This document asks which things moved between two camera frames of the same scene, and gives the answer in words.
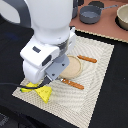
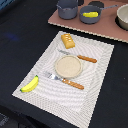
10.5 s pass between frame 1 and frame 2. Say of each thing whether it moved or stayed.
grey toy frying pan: stayed
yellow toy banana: stayed
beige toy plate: stayed
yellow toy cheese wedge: moved
